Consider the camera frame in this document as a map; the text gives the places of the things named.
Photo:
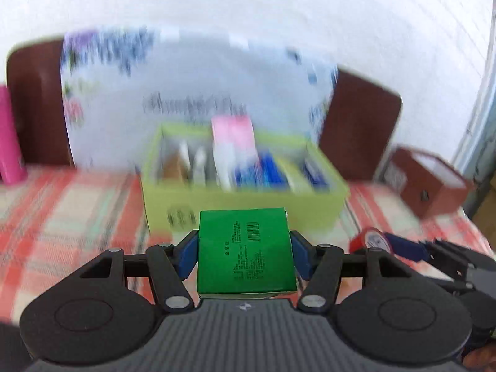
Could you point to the plaid blanket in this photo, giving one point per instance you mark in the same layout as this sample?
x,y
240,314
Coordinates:
x,y
69,217

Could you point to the blue medicine box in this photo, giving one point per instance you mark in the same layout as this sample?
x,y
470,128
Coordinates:
x,y
263,172

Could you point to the green medicine box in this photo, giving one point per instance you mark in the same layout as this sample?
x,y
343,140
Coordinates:
x,y
244,255

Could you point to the brown white box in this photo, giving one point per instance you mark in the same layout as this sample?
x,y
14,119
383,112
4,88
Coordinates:
x,y
174,166

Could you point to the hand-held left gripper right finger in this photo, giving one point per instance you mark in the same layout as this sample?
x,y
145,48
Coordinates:
x,y
300,254

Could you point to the floral printed board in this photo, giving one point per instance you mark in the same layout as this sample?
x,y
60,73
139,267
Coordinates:
x,y
174,77

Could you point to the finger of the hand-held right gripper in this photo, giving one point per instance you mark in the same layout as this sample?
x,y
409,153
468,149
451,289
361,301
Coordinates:
x,y
407,248

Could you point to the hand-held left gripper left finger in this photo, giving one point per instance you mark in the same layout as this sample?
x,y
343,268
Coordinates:
x,y
190,252

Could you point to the brown wooden headboard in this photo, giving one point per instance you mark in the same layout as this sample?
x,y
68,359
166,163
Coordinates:
x,y
360,124

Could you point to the pink white box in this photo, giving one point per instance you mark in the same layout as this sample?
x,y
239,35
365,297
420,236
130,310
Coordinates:
x,y
234,143

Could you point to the brown cardboard box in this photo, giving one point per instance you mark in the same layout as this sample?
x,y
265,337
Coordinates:
x,y
426,186

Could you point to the pink bottle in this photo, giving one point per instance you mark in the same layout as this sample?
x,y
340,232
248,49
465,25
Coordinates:
x,y
11,139

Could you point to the lime green cardboard box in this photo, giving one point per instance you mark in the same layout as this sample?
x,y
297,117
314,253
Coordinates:
x,y
314,209

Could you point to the red tape roll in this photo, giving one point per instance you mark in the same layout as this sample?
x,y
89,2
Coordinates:
x,y
368,240

